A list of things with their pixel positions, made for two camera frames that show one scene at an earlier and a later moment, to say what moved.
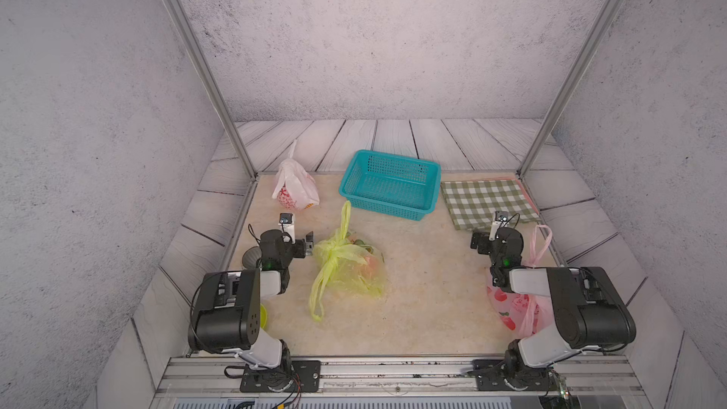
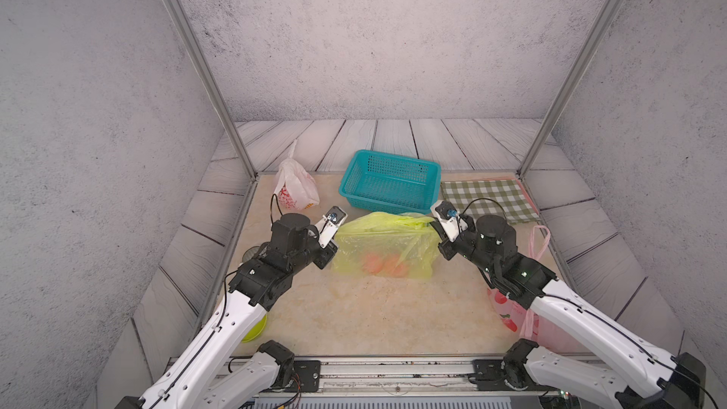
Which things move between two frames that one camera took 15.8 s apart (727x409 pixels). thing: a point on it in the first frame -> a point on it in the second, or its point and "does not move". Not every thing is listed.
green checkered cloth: [474, 203] does not move
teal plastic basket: [390, 185] does not move
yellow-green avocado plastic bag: [349, 262] -> [384, 244]
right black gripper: [485, 241] -> [446, 245]
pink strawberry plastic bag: [523, 314] does not move
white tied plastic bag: [295, 186] does not move
